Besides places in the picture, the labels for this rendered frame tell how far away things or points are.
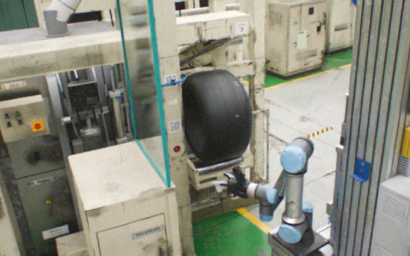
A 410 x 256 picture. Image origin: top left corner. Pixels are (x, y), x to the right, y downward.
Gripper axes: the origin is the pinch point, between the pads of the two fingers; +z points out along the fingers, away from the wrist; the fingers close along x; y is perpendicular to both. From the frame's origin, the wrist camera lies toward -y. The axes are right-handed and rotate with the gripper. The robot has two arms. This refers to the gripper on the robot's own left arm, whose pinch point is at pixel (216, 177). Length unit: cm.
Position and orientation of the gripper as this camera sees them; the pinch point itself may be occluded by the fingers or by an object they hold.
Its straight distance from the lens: 232.8
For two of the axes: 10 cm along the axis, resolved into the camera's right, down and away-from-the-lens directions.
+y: -0.2, 9.5, 3.0
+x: 5.2, -2.5, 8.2
